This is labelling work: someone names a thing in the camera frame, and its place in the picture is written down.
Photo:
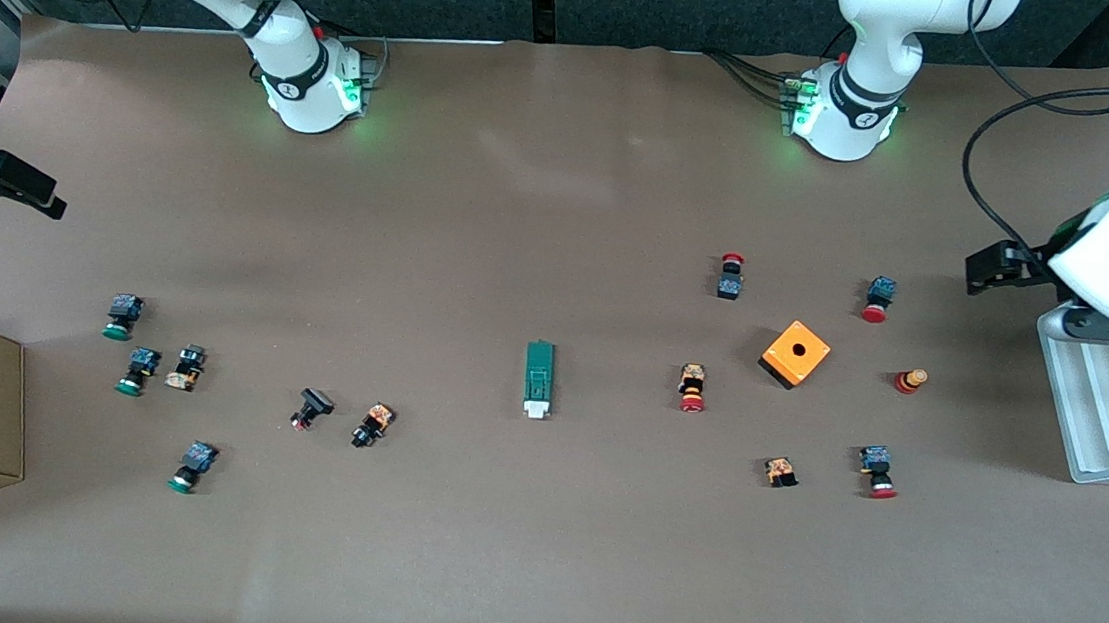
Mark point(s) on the black indicator lamp red terminals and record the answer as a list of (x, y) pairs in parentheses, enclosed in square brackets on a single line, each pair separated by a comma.
[(316, 400)]

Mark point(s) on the red emergency stop orange block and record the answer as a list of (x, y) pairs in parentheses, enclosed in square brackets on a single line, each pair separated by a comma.
[(692, 376)]

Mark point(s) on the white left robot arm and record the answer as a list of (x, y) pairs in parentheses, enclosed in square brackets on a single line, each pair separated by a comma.
[(879, 39)]

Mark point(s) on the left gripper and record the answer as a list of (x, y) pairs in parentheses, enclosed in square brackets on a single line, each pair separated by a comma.
[(1023, 266)]

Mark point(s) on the red yellow emergency stop head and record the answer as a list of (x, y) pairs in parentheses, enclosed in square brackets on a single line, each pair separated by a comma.
[(907, 383)]

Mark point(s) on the green mushroom button blue block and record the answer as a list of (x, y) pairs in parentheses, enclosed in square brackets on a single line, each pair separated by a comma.
[(145, 359), (198, 457), (125, 306)]

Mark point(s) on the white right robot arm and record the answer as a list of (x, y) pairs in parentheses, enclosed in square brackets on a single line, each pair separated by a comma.
[(288, 27)]

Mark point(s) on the green load switch white lever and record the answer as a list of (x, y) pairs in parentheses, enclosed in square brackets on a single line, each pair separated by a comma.
[(539, 375)]

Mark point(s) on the black selector switch orange block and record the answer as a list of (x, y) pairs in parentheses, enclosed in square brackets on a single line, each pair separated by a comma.
[(376, 419), (189, 360)]

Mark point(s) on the orange contact block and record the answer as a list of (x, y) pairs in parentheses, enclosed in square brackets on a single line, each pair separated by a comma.
[(781, 469)]

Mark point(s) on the orange box with round hole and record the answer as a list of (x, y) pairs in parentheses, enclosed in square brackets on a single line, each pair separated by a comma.
[(808, 344)]

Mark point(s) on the red mushroom button blue block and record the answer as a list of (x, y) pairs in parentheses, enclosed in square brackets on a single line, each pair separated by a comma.
[(875, 458), (882, 288)]

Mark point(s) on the small red button blue block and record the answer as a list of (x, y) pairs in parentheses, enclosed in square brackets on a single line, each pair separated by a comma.
[(729, 286)]

